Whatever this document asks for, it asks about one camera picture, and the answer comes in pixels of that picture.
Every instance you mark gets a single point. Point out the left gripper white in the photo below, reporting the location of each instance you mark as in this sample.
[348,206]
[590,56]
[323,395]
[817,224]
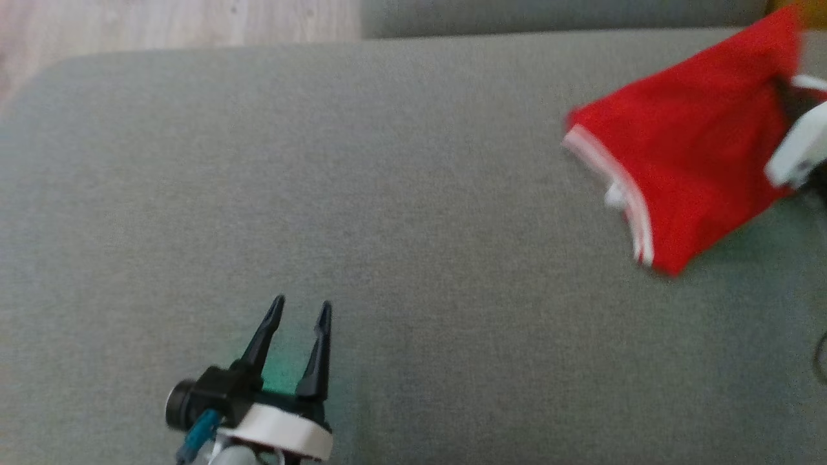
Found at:
[284,426]

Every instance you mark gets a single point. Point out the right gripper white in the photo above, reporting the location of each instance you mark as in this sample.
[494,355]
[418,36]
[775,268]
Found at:
[801,145]

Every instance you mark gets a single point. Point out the red Bulls jersey white sleeves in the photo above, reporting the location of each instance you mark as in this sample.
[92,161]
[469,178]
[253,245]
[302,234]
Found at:
[685,155]

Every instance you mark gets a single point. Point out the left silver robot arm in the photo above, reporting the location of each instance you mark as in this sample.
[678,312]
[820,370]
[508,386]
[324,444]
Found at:
[239,457]

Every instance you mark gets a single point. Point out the yellow fabric cushion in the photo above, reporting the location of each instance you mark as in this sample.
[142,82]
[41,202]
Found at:
[807,11]

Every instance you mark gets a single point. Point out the grey fabric sofa seat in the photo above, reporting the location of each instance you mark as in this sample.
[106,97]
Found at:
[323,194]

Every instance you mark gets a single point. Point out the grey fabric sofa cushion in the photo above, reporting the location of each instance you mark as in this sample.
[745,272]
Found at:
[549,16]

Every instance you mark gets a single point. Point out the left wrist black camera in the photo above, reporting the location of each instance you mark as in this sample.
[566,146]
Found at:
[216,391]

